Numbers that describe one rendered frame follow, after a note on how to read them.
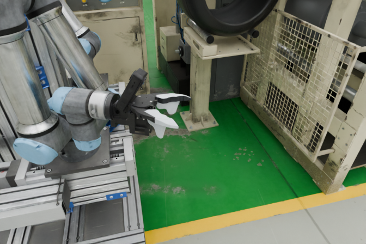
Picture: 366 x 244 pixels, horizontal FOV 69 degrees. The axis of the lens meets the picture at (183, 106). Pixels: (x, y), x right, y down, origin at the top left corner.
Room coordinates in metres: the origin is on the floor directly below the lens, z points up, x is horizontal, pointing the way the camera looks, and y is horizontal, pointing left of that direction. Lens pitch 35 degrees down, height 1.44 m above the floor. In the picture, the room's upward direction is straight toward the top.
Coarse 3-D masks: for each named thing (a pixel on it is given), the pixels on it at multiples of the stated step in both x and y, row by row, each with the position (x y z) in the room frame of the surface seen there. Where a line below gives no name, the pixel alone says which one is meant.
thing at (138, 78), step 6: (138, 72) 0.55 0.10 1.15; (144, 72) 0.57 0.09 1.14; (132, 78) 0.54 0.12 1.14; (138, 78) 0.54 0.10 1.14; (144, 78) 0.56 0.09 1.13; (132, 84) 0.54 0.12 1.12; (138, 84) 0.54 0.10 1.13; (126, 90) 0.54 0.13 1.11; (132, 90) 0.54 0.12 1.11; (126, 96) 0.54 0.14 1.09; (132, 96) 0.54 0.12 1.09; (120, 102) 0.54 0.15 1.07; (126, 102) 0.54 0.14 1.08; (120, 108) 0.54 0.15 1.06
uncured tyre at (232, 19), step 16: (192, 0) 1.37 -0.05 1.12; (240, 0) 1.74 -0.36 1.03; (256, 0) 1.70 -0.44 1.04; (272, 0) 1.49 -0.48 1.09; (192, 16) 1.40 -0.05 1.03; (208, 16) 1.38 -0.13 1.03; (224, 16) 1.70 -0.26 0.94; (240, 16) 1.67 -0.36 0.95; (256, 16) 1.46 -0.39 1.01; (208, 32) 1.44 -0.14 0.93; (224, 32) 1.41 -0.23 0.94; (240, 32) 1.45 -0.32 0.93
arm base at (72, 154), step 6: (66, 144) 0.70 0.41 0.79; (72, 144) 0.70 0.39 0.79; (66, 150) 0.69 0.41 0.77; (72, 150) 0.69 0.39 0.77; (78, 150) 0.69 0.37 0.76; (96, 150) 0.73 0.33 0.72; (60, 156) 0.70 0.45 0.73; (66, 156) 0.68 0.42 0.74; (72, 156) 0.68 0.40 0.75; (78, 156) 0.68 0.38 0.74; (84, 156) 0.69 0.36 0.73; (90, 156) 0.70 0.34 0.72
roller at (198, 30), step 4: (188, 20) 1.71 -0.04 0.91; (188, 24) 1.70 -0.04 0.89; (192, 24) 1.63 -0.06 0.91; (196, 28) 1.56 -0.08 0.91; (200, 28) 1.53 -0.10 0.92; (200, 32) 1.49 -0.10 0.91; (204, 32) 1.47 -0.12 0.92; (204, 36) 1.43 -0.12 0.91; (208, 36) 1.40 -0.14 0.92; (212, 36) 1.41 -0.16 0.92; (208, 40) 1.40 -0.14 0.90; (212, 40) 1.41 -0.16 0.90
